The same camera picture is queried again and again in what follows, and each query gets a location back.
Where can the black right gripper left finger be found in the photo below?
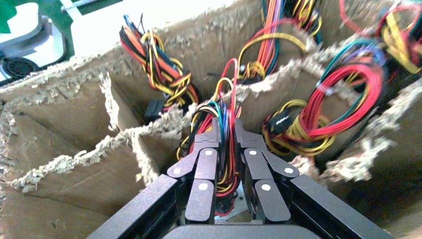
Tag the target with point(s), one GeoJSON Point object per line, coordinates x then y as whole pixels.
{"type": "Point", "coordinates": [207, 165]}

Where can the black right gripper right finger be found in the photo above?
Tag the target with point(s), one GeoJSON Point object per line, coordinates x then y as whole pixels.
{"type": "Point", "coordinates": [257, 165]}

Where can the white grey robot base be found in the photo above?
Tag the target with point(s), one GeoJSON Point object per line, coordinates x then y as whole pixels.
{"type": "Point", "coordinates": [29, 43]}

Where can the worn cardboard box with dividers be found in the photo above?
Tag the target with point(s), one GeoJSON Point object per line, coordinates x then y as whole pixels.
{"type": "Point", "coordinates": [66, 165]}

